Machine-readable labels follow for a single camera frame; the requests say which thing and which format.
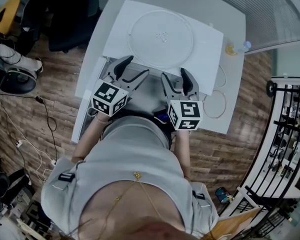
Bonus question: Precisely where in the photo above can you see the round glass turntable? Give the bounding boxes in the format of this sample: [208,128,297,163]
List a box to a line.
[128,8,194,69]

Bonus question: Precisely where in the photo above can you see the black office chair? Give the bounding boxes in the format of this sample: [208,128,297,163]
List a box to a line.
[19,0,102,54]

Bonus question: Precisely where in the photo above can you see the black white floor fan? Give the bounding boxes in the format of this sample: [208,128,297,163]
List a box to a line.
[1,67,38,95]

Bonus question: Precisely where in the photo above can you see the person's left forearm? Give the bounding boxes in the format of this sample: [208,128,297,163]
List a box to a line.
[72,113,110,162]

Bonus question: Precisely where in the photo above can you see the gold necklace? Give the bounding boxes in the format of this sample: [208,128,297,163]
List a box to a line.
[99,171,163,235]

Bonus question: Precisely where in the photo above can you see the black metal shelf rack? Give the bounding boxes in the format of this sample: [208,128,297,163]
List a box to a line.
[219,80,300,239]

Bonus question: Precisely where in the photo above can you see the wooden board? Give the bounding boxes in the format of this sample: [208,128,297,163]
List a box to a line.
[209,206,262,240]

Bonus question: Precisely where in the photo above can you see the person's grey top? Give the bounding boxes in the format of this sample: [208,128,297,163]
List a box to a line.
[41,115,220,239]

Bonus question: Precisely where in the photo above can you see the white curved table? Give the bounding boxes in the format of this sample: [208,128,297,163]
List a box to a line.
[73,0,248,135]

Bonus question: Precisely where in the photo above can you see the teal patterned bag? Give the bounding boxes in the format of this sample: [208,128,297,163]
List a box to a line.
[214,186,235,205]

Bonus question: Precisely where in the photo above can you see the small yellow object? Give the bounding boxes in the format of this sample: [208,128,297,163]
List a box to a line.
[225,45,238,57]

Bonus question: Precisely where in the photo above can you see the black floor cable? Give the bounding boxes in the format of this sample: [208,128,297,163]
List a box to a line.
[0,91,58,161]

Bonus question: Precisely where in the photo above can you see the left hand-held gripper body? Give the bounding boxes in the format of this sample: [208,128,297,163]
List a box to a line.
[90,72,136,118]

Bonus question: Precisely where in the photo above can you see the white microwave oven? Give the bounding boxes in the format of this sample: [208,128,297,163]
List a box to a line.
[71,0,225,144]

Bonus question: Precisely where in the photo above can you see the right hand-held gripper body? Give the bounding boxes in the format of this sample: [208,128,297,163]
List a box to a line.
[166,93,204,132]

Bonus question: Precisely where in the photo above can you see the blue waist device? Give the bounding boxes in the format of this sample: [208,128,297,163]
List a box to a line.
[153,110,170,124]

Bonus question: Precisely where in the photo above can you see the yellow round table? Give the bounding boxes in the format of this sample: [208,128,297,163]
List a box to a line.
[0,0,21,43]

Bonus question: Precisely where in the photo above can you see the white power cable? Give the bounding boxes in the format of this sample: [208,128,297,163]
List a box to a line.
[216,63,227,88]

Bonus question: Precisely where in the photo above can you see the person's right forearm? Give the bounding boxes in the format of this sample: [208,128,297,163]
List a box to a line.
[174,130,192,182]

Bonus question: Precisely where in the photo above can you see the clear plastic bottle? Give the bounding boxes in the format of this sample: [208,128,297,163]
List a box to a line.
[236,40,252,54]

